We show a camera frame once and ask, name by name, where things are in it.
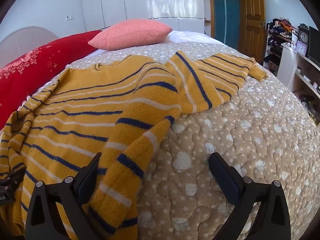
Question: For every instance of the white wall socket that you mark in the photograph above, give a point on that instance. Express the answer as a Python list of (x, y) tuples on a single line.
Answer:
[(69, 17)]

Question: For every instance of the black monitor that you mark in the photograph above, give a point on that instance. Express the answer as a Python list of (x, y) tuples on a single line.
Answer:
[(314, 45)]

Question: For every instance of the wooden door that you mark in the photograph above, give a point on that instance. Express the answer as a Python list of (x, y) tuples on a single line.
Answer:
[(251, 17)]

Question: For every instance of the red floral blanket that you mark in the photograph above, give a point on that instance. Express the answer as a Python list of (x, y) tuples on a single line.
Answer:
[(37, 60)]

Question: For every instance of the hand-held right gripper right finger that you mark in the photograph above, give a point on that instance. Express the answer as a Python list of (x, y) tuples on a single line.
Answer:
[(222, 177)]

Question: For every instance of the teal door curtain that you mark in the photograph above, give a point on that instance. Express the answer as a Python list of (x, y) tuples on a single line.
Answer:
[(226, 7)]

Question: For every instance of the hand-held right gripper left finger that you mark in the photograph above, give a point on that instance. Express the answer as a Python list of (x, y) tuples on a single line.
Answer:
[(87, 178)]

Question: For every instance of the white rounded headboard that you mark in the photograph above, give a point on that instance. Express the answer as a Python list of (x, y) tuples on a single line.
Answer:
[(22, 36)]

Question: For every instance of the pink square clock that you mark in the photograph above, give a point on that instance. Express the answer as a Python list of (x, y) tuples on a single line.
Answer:
[(300, 48)]

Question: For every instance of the yellow striped knit sweater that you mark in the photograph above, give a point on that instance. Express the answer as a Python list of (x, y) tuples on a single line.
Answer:
[(82, 110)]

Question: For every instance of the beige heart-print quilt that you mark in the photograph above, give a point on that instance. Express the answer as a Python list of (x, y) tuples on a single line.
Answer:
[(225, 120)]

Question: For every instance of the white shelf unit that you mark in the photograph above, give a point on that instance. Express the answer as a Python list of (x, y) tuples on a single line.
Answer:
[(290, 67)]

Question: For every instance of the black ornate table clock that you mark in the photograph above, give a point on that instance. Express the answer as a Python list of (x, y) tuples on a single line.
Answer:
[(303, 36)]

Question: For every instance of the pink knit pillow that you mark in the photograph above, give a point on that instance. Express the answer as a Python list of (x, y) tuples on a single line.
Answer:
[(130, 33)]

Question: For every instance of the cluttered clothes shelf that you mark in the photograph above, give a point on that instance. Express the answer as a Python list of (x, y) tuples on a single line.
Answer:
[(278, 37)]

